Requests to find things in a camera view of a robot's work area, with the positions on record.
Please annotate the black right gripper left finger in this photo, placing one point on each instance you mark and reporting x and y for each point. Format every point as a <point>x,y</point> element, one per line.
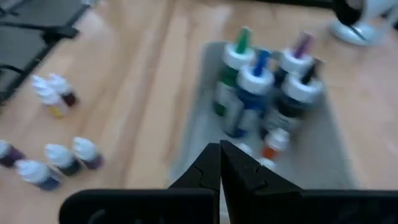
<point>205,174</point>

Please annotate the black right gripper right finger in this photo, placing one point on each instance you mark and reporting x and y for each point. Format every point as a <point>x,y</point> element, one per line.
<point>245,177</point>

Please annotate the small orange food coloring bottle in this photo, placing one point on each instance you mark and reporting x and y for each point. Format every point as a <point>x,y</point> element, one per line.
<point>275,143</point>

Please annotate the grey plastic bin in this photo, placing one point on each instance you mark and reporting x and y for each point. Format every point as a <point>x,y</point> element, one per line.
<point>320,149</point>

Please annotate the large blue food coloring bottle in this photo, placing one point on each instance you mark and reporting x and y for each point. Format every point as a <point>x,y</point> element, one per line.
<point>252,93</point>

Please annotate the large black food coloring bottle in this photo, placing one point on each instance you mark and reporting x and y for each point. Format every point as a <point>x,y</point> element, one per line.
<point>300,93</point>

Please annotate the small purple food coloring bottle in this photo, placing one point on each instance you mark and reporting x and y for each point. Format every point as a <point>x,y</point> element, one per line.
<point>11,155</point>
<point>91,158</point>

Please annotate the large green food coloring bottle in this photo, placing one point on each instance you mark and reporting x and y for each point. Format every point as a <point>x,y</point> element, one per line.
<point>233,62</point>

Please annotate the large purple food coloring bottle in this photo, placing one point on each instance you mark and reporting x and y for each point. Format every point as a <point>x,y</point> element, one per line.
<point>295,60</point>

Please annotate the small yellow food coloring bottle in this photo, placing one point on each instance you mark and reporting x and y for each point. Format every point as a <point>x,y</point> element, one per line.
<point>57,110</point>

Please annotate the small blue food coloring bottle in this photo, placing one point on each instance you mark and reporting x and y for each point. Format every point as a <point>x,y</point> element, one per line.
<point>40,177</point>

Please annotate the small dark red coloring bottle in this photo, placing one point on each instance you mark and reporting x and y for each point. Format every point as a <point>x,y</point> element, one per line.
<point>70,99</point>

